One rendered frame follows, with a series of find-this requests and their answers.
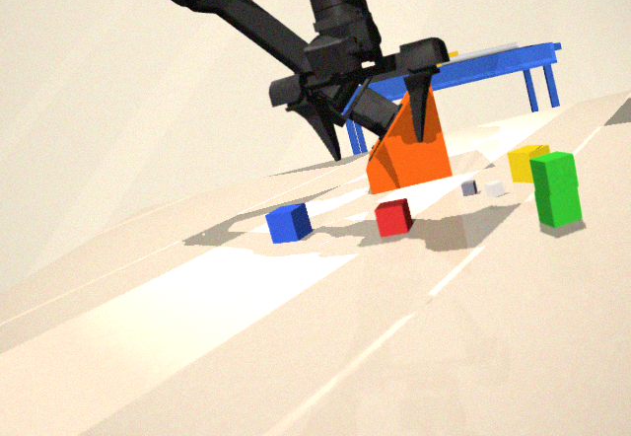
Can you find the yellow block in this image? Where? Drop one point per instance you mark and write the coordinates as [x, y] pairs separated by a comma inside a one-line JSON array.
[[519, 161]]

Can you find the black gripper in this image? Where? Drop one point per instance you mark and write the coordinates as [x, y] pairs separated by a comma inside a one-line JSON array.
[[299, 91]]

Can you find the blue cube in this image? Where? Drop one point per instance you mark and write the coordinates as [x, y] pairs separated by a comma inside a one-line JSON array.
[[289, 223]]

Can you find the green block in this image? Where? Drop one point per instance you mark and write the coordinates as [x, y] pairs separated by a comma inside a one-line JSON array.
[[558, 209], [554, 172]]

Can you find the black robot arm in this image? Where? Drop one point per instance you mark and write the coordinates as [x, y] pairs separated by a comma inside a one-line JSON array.
[[340, 49]]

